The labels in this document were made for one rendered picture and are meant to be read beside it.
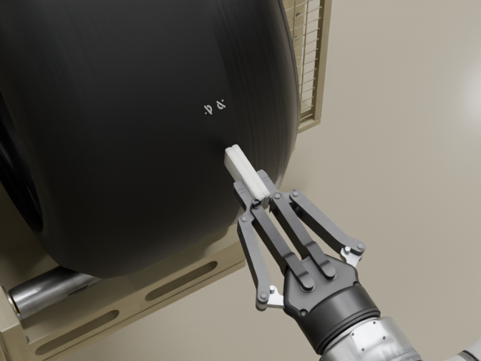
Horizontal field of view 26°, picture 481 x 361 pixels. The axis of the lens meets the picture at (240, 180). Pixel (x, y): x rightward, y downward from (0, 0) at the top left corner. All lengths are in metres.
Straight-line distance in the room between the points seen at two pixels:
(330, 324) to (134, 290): 0.53
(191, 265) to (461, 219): 1.26
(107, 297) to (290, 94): 0.46
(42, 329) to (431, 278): 1.28
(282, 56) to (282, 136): 0.10
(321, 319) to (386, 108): 1.86
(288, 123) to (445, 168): 1.59
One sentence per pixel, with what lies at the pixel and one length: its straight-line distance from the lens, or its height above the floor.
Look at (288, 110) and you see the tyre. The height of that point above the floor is 1.25.
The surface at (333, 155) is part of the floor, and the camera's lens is 2.72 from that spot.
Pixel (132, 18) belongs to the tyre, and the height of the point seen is 1.40.
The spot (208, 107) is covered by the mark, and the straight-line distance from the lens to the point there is 1.09.
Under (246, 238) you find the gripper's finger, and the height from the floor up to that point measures 1.25.
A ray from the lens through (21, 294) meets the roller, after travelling 1.43.
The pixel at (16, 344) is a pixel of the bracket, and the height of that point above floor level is 0.91.
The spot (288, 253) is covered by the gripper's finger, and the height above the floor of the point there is 1.25.
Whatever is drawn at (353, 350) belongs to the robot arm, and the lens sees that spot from 0.99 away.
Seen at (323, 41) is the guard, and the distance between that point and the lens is 2.18.
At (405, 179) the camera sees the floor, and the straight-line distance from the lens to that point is 2.69.
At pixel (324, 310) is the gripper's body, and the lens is 1.01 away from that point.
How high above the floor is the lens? 2.12
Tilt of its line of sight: 53 degrees down
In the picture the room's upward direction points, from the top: straight up
